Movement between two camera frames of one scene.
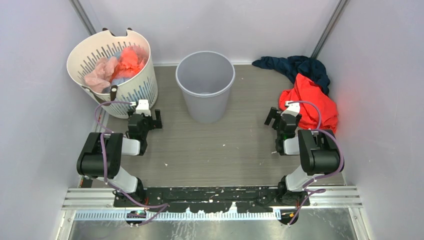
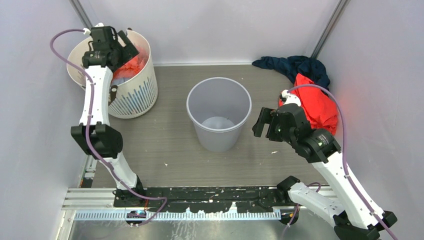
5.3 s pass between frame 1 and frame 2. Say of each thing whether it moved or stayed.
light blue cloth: stayed
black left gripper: moved
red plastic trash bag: stayed
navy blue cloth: stayed
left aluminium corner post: stayed
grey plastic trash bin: moved
